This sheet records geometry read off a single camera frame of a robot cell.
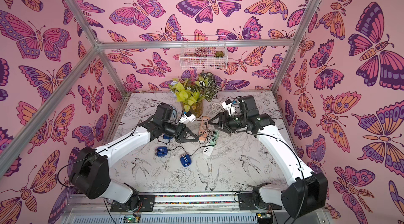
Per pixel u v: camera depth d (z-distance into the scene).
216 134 0.88
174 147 0.91
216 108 1.09
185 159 0.85
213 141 0.86
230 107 0.69
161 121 0.66
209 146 0.89
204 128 0.97
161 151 0.88
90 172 0.43
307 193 0.38
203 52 0.95
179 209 0.73
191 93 0.88
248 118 0.57
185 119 0.72
